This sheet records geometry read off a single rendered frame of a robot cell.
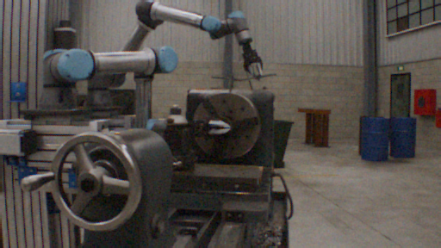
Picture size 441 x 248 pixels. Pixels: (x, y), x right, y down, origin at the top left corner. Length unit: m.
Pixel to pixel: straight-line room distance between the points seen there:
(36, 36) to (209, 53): 10.38
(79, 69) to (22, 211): 0.79
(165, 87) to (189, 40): 1.63
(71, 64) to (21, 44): 0.48
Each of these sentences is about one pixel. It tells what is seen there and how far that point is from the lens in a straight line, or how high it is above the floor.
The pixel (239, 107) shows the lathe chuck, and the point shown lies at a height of 1.17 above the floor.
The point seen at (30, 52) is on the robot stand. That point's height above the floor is 1.41.
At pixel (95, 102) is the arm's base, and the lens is 1.97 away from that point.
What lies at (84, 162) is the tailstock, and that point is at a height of 1.11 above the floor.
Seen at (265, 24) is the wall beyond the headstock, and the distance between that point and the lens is 12.44.
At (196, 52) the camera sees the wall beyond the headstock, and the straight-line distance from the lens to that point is 11.98.
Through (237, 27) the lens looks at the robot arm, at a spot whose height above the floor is 1.55.
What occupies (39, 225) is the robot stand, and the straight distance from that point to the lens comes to 1.87.
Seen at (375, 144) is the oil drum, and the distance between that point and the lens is 8.08.
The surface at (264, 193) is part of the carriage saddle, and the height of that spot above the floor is 0.92.
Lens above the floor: 1.20
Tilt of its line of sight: 3 degrees down
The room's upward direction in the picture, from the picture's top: 1 degrees clockwise
